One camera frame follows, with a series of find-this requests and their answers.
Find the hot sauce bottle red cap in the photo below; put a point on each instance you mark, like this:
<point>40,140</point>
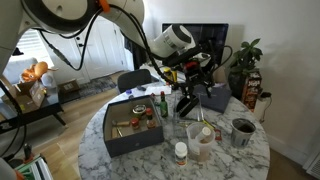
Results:
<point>150,119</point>

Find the clear plastic cup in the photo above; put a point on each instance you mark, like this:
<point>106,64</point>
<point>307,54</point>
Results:
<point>200,146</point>

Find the white pill bottle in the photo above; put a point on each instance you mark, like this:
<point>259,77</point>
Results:
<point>181,154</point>

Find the black fabric chair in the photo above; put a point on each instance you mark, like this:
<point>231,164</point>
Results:
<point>133,80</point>

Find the green bottle red cap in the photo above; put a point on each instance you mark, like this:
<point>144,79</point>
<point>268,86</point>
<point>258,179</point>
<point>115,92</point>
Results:
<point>163,105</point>

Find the wooden utensil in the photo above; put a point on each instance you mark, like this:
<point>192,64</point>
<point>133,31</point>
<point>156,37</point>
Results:
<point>120,124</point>

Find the black low table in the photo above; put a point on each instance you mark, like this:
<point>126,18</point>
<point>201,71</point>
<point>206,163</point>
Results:
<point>30,115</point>

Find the small cardboard box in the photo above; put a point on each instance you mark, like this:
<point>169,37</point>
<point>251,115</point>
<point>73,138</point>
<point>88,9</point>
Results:
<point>68,86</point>

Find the open metal can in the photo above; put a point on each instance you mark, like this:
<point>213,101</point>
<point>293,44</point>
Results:
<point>139,110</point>

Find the black flat screen television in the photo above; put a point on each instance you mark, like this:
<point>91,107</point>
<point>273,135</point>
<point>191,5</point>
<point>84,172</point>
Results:
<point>213,36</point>

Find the yellow pen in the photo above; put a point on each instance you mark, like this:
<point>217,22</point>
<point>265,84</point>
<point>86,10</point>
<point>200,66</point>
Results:
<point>208,124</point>

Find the white door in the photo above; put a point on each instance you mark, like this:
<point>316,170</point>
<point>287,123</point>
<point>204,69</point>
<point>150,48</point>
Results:
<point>96,50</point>

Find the dark blue box lid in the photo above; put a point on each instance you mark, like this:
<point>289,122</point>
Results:
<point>216,98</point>

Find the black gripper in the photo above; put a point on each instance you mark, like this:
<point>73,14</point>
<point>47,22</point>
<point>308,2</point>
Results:
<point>196,71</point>

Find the black power adapter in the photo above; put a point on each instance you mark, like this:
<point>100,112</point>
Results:
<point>265,95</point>

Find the small red lid jar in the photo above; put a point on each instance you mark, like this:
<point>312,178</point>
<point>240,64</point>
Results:
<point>135,124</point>

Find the small white container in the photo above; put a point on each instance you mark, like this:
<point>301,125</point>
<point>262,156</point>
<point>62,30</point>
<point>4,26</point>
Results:
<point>204,134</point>

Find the green potted plant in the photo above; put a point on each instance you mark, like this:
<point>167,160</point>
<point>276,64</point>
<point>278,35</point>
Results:
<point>245,63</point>

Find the white wall vent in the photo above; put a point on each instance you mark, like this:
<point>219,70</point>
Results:
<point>313,166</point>

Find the red snack wrapper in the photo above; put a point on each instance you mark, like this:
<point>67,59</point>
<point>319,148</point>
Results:
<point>218,134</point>

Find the open cardboard box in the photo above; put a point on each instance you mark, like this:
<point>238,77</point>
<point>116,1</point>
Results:
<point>30,95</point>

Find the patterned floor rug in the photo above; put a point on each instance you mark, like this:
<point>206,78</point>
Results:
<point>96,85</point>

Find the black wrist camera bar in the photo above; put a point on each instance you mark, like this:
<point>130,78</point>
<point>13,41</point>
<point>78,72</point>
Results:
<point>181,56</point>

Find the orange stuffed toy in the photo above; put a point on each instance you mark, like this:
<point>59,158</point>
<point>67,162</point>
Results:
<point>35,71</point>

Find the dark blue cardboard box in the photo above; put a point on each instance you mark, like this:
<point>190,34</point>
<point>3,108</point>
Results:
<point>133,140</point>

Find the orange Jenga box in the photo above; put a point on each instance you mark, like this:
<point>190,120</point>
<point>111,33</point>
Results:
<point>251,90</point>

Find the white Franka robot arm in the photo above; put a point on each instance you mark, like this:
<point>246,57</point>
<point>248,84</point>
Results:
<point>66,13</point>

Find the grey tin pot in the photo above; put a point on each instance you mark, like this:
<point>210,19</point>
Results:
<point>242,132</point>

